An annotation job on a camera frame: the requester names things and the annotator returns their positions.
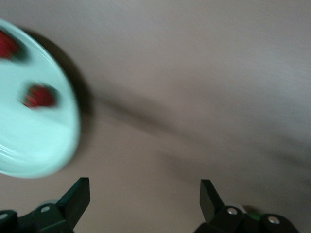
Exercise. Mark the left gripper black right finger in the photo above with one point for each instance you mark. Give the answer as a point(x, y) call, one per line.
point(218, 218)

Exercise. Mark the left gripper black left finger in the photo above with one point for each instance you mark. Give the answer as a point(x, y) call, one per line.
point(73, 206)

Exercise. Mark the red strawberry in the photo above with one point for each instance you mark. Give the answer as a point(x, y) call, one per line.
point(39, 97)
point(6, 46)

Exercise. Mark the mint green round plate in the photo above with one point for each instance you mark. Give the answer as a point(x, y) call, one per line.
point(36, 145)

